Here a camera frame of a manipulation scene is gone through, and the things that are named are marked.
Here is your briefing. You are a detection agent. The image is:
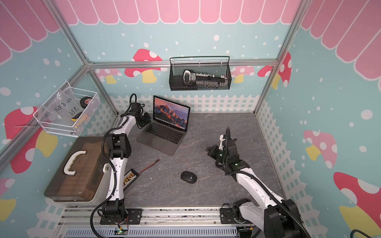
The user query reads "socket set in basket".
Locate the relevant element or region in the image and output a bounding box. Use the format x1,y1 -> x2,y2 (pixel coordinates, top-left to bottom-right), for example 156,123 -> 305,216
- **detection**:
183,70 -> 230,90

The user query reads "black terminal strip board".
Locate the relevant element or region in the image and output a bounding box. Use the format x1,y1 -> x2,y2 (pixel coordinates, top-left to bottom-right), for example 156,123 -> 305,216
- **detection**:
123,169 -> 140,191

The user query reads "black tape roll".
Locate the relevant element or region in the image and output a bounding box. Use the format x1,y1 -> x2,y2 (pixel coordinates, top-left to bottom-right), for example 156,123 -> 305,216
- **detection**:
80,96 -> 93,109

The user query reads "black wire mesh basket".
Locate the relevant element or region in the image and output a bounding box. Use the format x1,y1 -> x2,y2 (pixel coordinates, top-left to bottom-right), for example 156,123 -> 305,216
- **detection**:
169,56 -> 232,91

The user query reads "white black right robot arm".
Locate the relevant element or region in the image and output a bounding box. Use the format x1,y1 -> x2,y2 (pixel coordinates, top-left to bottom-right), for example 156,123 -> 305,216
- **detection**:
206,129 -> 311,238

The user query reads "red black wire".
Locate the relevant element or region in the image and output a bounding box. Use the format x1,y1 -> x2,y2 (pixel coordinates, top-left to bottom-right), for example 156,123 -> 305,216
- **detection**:
138,158 -> 161,176

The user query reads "brown case with white handle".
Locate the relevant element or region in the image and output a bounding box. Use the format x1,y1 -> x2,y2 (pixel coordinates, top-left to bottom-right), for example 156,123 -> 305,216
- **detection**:
44,136 -> 112,207

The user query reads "black wireless mouse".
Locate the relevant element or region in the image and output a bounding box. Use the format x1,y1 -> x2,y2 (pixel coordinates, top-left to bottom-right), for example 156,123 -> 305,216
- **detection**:
180,171 -> 197,184

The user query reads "grey laptop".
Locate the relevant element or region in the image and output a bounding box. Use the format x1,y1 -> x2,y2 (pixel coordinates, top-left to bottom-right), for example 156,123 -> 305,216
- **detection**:
137,96 -> 191,156

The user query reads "white wire wall basket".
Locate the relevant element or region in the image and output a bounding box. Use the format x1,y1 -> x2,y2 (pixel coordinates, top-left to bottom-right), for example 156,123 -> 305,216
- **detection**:
33,81 -> 100,138

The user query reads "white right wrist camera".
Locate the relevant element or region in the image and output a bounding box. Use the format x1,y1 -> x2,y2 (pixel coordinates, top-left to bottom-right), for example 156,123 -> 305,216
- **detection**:
219,134 -> 225,150

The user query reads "yellow black tool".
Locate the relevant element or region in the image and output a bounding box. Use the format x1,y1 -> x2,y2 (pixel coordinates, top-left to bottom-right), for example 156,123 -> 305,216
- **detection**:
71,112 -> 82,121

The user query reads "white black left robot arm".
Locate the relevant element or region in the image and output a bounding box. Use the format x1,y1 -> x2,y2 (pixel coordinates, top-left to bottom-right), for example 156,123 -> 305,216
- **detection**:
90,93 -> 151,238

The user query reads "clear plastic bag with writing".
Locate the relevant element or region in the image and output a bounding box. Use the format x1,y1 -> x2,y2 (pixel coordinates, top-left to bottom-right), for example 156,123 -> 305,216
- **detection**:
46,89 -> 83,126

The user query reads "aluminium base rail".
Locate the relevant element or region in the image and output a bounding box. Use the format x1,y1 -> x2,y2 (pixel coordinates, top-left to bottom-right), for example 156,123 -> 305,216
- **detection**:
56,206 -> 307,238

